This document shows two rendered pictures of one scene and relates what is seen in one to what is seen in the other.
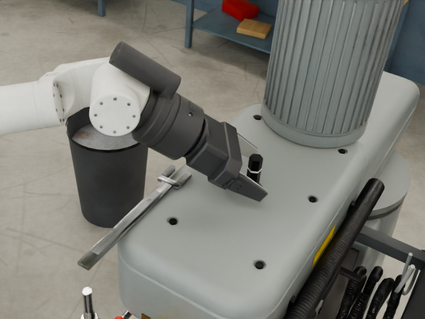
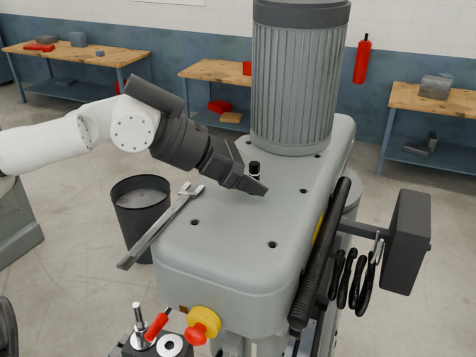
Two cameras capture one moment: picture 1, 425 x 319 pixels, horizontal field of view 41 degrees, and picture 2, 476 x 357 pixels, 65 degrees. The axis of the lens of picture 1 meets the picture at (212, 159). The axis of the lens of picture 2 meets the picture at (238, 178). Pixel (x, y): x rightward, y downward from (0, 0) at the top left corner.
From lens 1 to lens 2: 19 cm
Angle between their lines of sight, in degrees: 7
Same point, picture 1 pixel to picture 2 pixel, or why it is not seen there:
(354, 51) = (316, 72)
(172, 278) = (201, 266)
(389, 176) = not seen: hidden behind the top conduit
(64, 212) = (117, 258)
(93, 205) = not seen: hidden behind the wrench
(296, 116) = (278, 133)
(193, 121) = (200, 135)
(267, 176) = (265, 180)
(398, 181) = (353, 186)
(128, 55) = (137, 83)
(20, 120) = (52, 150)
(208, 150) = (215, 158)
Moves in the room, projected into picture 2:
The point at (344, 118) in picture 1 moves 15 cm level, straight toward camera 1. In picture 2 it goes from (315, 129) to (314, 163)
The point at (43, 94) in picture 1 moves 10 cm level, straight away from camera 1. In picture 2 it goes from (69, 125) to (64, 103)
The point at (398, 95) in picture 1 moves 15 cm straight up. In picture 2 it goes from (343, 124) to (350, 83)
